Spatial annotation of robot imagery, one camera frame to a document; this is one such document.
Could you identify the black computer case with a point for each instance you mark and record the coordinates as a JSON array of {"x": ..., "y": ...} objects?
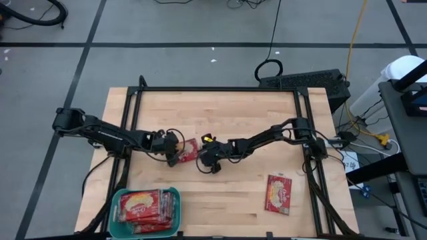
[{"x": 310, "y": 81}]

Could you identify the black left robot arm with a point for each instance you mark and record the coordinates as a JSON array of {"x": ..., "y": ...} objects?
[{"x": 106, "y": 133}]

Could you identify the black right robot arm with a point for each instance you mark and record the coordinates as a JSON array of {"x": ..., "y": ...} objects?
[{"x": 263, "y": 138}]

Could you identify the small blue object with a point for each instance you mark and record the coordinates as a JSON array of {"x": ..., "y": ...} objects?
[{"x": 366, "y": 190}]

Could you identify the white paper sheet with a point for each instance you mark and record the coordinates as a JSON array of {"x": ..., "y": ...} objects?
[{"x": 350, "y": 165}]

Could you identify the grey desk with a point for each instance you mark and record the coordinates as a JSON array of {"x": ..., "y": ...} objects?
[{"x": 410, "y": 146}]

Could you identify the small black floor object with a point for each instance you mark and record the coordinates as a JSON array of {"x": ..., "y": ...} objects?
[{"x": 391, "y": 229}]

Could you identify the black aluminium table frame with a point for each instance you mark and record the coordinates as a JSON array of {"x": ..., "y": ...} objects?
[{"x": 217, "y": 89}]

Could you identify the white bin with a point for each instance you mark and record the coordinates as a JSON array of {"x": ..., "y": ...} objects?
[{"x": 397, "y": 66}]

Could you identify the black desk crossbar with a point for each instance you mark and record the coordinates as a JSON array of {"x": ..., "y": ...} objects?
[{"x": 377, "y": 168}]

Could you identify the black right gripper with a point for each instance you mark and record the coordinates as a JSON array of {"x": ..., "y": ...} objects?
[{"x": 215, "y": 151}]

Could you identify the white power strip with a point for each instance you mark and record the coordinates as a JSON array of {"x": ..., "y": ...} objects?
[{"x": 333, "y": 144}]

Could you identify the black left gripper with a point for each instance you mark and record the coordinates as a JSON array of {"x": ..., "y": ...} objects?
[{"x": 165, "y": 143}]

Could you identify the black keyboard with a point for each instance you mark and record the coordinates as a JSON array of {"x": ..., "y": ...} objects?
[{"x": 423, "y": 196}]

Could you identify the teal plastic basket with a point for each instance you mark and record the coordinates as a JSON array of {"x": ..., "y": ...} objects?
[{"x": 116, "y": 228}]

